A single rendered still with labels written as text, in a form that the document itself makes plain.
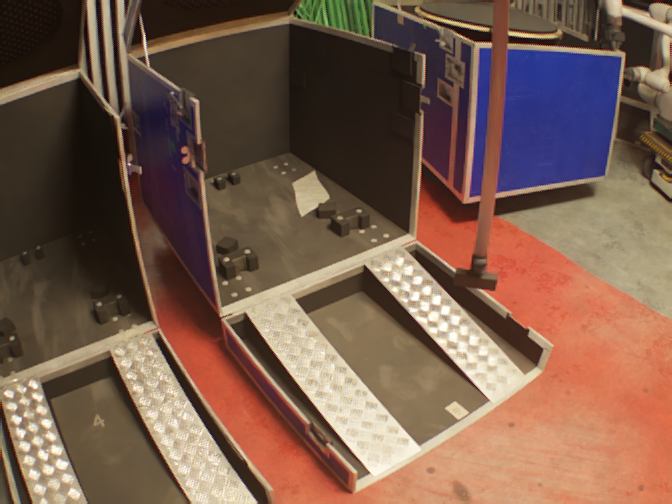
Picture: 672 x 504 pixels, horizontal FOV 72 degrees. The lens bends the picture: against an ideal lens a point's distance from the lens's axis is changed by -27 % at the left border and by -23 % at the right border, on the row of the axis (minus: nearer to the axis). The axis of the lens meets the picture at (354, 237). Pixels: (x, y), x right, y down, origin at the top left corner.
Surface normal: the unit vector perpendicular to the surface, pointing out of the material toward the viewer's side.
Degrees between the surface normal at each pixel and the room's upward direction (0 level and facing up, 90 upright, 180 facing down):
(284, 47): 90
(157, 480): 1
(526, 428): 0
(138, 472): 1
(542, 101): 90
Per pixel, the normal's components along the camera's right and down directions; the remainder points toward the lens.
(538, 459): 0.01, -0.84
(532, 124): 0.34, 0.51
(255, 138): 0.58, 0.45
